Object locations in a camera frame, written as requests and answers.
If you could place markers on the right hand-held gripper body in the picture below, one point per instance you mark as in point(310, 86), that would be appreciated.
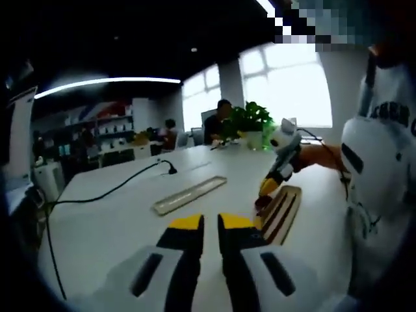
point(286, 143)

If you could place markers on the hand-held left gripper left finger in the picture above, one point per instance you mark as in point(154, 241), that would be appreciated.
point(182, 240)

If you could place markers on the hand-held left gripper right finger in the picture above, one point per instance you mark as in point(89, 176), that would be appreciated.
point(240, 240)

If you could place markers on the dark red utensil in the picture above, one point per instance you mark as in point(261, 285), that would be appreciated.
point(262, 202)

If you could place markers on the beige cutlery case base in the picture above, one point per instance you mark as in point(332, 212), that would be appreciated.
point(292, 188)

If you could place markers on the white plant pot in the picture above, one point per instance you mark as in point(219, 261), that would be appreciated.
point(254, 139)

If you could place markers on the green leafy plant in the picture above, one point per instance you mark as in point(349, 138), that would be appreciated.
point(250, 117)

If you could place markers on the large window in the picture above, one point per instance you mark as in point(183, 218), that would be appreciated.
point(292, 91)

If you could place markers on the white chest-worn device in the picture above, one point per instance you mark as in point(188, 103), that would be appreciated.
point(373, 156)

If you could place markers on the cardboard box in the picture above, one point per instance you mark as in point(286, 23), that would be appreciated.
point(141, 139)

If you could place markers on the person's own torso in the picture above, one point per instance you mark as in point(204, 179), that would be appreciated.
point(383, 227)

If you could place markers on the white cabinet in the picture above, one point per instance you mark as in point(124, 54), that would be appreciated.
point(48, 182)

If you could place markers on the straight ceiling light strip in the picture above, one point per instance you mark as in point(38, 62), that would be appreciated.
point(113, 79)

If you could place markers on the white wall shelf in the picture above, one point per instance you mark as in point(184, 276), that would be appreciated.
point(110, 128)

